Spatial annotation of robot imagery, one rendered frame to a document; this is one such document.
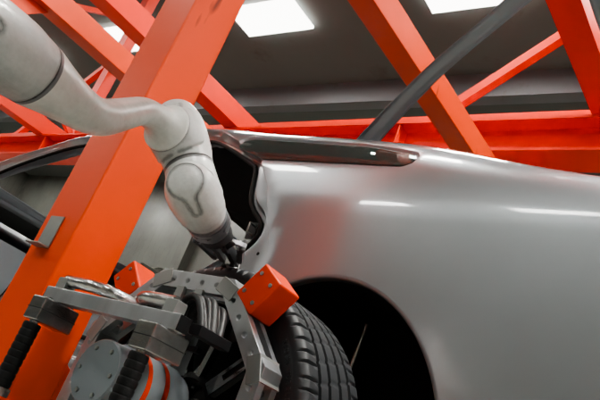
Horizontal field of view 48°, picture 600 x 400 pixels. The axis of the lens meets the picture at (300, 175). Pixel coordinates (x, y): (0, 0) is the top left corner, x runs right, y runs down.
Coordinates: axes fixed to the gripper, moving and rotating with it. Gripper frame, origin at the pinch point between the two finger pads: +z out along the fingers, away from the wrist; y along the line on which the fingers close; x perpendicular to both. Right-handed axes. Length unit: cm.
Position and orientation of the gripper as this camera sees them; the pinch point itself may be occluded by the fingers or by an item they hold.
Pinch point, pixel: (232, 263)
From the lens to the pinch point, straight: 164.3
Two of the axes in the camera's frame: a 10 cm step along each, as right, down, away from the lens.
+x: 2.4, -8.5, 4.6
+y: 9.6, 1.4, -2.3
